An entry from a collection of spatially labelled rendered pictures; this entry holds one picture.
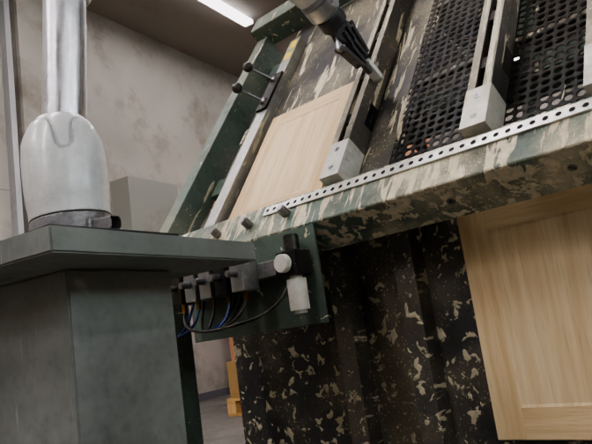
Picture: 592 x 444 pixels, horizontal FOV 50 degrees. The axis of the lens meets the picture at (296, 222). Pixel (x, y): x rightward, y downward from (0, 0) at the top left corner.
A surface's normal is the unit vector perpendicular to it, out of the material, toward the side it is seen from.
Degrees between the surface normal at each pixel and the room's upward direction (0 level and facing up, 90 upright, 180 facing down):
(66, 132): 73
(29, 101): 90
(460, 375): 90
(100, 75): 90
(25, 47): 90
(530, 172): 144
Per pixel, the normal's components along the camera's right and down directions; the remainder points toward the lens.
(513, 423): -0.67, -0.04
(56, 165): 0.12, -0.24
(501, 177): -0.28, 0.77
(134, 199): 0.84, -0.21
